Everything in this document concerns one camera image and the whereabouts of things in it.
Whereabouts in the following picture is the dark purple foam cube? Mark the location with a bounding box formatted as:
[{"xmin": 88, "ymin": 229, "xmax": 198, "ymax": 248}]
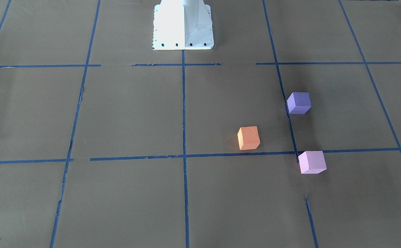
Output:
[{"xmin": 286, "ymin": 92, "xmax": 312, "ymax": 114}]

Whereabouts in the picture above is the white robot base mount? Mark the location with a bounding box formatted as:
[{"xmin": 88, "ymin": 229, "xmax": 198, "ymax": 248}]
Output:
[{"xmin": 152, "ymin": 0, "xmax": 214, "ymax": 50}]

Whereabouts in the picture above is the orange foam cube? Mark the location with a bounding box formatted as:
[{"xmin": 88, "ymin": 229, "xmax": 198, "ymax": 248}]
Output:
[{"xmin": 238, "ymin": 126, "xmax": 261, "ymax": 151}]

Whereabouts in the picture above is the light pink foam cube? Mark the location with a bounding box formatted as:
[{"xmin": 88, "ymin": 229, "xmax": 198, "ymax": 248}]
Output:
[{"xmin": 298, "ymin": 151, "xmax": 327, "ymax": 174}]

